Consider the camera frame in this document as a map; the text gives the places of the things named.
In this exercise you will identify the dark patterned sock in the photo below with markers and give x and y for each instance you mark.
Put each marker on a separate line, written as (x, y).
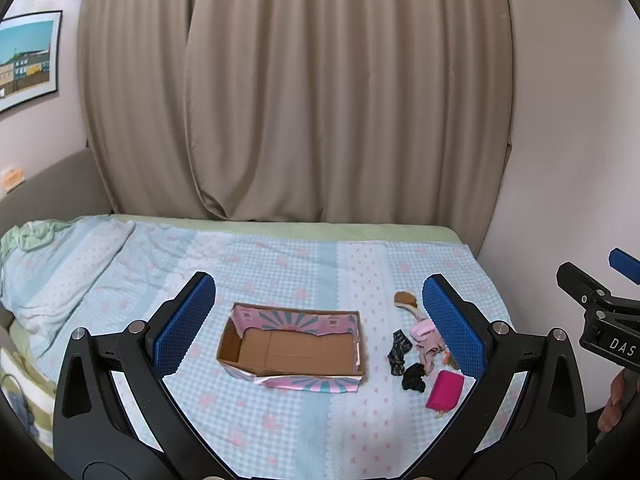
(399, 352)

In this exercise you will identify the blue checked floral blanket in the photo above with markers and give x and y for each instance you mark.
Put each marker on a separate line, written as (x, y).
(310, 270)

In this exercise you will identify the framed wall poster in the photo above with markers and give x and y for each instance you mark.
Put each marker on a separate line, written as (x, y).
(27, 57)

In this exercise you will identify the beige upholstered headboard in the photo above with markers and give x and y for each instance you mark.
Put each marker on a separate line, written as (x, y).
(55, 185)

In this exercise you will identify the pink patterned cardboard box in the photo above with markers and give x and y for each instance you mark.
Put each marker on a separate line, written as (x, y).
(300, 345)

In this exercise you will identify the black sock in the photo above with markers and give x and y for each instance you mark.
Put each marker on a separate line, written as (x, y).
(414, 380)

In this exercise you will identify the magenta pouch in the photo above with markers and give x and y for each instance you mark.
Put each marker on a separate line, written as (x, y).
(445, 390)

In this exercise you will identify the pale pink sock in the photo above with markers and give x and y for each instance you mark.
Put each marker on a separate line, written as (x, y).
(430, 351)

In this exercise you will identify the light green crumpled cloth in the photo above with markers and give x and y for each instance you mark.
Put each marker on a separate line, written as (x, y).
(30, 234)

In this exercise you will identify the light green bed sheet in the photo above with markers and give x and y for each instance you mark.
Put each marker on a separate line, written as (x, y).
(300, 227)

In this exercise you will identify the small orange object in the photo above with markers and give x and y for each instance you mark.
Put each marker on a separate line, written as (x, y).
(12, 179)

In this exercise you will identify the brown plush toy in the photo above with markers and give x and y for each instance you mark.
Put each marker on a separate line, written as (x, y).
(406, 300)

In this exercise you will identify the orange brown soft toy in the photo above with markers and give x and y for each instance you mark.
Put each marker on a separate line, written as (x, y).
(448, 360)

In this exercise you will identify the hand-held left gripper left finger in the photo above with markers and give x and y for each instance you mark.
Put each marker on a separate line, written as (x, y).
(187, 320)

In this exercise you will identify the beige curtain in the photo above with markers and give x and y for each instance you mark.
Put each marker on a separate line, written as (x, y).
(135, 110)
(350, 100)

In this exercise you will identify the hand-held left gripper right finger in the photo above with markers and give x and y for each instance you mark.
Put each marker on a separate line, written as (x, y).
(452, 327)

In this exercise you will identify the person's right hand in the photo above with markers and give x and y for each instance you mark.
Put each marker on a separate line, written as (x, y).
(614, 400)

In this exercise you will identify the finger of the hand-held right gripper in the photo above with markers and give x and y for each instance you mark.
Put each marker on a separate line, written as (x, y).
(580, 280)
(626, 264)

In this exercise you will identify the green striped cushion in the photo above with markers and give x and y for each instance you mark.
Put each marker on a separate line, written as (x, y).
(30, 390)

